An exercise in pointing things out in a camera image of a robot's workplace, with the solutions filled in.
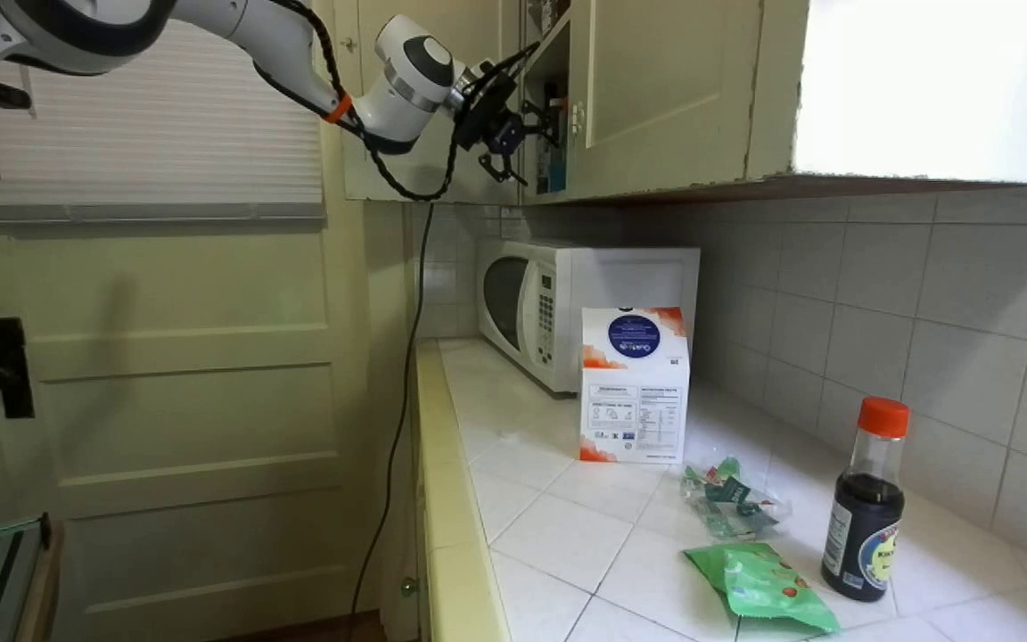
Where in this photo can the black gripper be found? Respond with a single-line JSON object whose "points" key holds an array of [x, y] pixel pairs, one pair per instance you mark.
{"points": [[499, 113]]}

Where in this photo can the white box with orange corners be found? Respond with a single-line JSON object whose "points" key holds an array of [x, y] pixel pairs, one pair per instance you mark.
{"points": [[631, 394]]}

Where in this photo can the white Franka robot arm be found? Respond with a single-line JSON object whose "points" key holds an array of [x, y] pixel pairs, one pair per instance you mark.
{"points": [[265, 36]]}

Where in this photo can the white microwave oven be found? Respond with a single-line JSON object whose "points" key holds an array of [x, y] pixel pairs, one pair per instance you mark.
{"points": [[606, 315]]}

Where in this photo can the white window blind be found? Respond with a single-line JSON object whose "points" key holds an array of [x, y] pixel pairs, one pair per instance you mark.
{"points": [[942, 85], [159, 119]]}

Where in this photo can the cream panelled door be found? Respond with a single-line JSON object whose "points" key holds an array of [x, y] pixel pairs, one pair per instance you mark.
{"points": [[203, 416]]}

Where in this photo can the green snack packet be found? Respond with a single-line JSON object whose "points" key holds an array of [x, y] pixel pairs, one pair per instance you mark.
{"points": [[763, 583]]}

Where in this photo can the soy sauce bottle orange cap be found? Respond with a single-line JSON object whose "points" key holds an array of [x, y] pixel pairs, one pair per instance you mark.
{"points": [[864, 521]]}

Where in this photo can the cream wall cupboard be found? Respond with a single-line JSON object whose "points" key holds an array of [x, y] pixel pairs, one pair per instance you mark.
{"points": [[668, 93]]}

